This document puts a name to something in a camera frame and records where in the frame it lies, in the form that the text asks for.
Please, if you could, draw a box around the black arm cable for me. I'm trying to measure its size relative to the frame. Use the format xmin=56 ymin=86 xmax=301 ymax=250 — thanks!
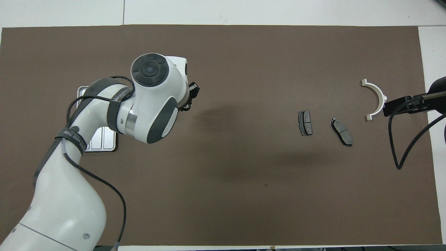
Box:
xmin=63 ymin=75 xmax=136 ymax=251
xmin=388 ymin=101 xmax=446 ymax=170

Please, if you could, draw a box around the white semicircular bracket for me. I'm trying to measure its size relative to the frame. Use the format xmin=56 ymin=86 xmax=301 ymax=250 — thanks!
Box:
xmin=361 ymin=79 xmax=387 ymax=121

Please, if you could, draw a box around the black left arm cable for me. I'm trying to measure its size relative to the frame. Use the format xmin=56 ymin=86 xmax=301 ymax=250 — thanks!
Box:
xmin=63 ymin=75 xmax=136 ymax=251

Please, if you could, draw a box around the brown table mat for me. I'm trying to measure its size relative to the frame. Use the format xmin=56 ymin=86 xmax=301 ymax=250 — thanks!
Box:
xmin=0 ymin=24 xmax=443 ymax=247

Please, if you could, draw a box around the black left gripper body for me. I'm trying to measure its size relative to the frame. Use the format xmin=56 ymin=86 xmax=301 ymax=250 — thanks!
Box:
xmin=187 ymin=82 xmax=200 ymax=101

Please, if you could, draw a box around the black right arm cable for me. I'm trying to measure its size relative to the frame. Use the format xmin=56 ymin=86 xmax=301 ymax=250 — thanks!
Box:
xmin=388 ymin=101 xmax=446 ymax=170

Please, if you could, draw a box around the silver metal tray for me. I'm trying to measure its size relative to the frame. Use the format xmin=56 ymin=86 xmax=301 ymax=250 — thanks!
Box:
xmin=77 ymin=86 xmax=117 ymax=152

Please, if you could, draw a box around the rectangular dark brake pad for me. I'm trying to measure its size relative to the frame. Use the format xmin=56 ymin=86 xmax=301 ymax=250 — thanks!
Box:
xmin=298 ymin=110 xmax=313 ymax=136

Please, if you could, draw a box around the curved dark brake pad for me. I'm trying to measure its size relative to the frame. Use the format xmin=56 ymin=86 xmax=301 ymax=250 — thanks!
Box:
xmin=331 ymin=117 xmax=353 ymax=147

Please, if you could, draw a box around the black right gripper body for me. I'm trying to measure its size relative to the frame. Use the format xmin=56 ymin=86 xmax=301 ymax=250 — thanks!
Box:
xmin=394 ymin=91 xmax=428 ymax=115

